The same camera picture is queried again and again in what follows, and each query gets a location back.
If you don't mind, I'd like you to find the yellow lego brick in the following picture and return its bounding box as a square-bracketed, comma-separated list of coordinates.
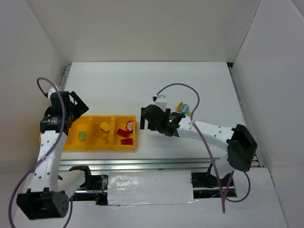
[94, 124, 102, 136]

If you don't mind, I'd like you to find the yellow three-compartment bin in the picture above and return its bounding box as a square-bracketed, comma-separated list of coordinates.
[64, 115, 136, 151]

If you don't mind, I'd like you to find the teal decorated round lego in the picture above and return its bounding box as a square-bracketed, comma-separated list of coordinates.
[180, 104, 189, 114]

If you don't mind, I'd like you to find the white taped sheet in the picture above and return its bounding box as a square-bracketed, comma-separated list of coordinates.
[107, 171, 194, 206]

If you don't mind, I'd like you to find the aluminium rail frame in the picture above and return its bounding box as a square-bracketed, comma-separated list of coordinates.
[57, 62, 266, 205]

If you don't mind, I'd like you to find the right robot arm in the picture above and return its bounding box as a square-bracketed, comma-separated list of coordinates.
[142, 104, 257, 179]

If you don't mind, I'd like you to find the red arched lego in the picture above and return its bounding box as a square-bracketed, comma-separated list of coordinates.
[125, 121, 134, 133]

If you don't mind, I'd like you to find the light green lego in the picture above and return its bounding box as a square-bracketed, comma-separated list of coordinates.
[78, 131, 86, 140]

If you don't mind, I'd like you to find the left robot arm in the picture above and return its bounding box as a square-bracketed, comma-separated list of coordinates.
[17, 91, 91, 220]

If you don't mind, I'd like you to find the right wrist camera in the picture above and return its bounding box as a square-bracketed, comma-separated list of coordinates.
[152, 95, 167, 112]

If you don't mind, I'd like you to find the small orange lego in bin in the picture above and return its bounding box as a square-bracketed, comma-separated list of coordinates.
[102, 135, 109, 144]

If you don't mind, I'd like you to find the red rectangular lego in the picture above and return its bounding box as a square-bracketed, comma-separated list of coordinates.
[116, 128, 130, 138]

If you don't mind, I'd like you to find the yellow rounded lego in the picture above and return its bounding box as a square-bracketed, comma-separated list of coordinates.
[100, 122, 111, 132]

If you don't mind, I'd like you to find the yellow striped lego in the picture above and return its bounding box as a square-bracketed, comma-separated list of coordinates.
[175, 102, 183, 112]

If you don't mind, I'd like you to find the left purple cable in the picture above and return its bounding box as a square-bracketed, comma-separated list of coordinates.
[8, 77, 74, 228]

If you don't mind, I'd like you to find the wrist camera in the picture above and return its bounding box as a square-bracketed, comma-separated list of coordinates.
[47, 88, 56, 101]
[152, 95, 167, 112]

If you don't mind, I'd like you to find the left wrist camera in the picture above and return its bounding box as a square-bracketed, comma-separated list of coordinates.
[47, 88, 56, 101]

